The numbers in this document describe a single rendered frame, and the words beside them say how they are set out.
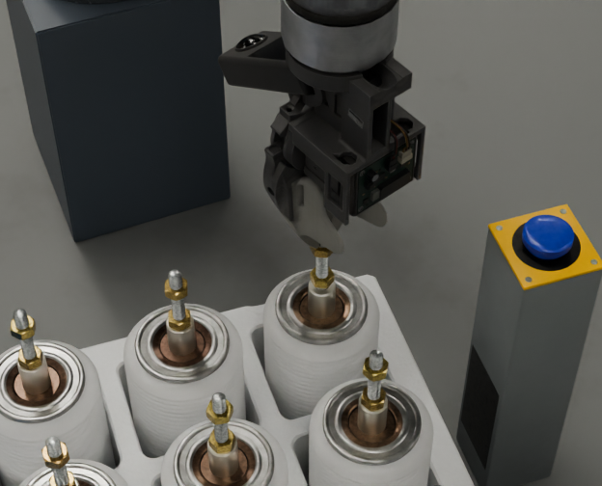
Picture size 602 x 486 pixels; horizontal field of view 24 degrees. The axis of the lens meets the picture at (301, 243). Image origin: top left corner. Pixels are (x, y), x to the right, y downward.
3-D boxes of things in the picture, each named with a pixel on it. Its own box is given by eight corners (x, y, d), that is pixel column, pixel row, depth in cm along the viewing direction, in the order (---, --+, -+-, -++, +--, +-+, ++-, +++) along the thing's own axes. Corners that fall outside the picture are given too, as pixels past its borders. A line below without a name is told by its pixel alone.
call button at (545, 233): (511, 236, 112) (514, 219, 111) (557, 225, 113) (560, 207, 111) (533, 273, 110) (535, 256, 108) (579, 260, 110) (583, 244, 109)
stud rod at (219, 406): (217, 462, 104) (212, 404, 98) (215, 450, 104) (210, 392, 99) (231, 459, 104) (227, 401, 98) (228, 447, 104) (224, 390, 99)
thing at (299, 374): (295, 490, 124) (294, 372, 111) (249, 409, 130) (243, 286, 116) (390, 449, 127) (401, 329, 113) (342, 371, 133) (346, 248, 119)
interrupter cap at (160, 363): (164, 400, 109) (164, 395, 109) (118, 336, 113) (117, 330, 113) (247, 358, 112) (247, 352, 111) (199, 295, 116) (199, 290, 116)
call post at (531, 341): (453, 436, 136) (486, 225, 113) (520, 418, 138) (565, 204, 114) (483, 498, 132) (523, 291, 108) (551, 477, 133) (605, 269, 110)
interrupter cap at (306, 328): (300, 360, 112) (300, 355, 111) (259, 293, 116) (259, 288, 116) (384, 327, 114) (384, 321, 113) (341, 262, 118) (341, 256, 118)
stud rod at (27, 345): (40, 377, 109) (25, 318, 103) (27, 378, 109) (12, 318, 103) (41, 366, 109) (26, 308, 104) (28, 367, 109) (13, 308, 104)
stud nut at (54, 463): (73, 449, 98) (71, 443, 97) (67, 471, 97) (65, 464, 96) (45, 445, 98) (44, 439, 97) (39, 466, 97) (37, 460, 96)
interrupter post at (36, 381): (51, 397, 109) (45, 372, 107) (20, 398, 109) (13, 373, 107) (53, 372, 111) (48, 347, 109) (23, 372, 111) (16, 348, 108)
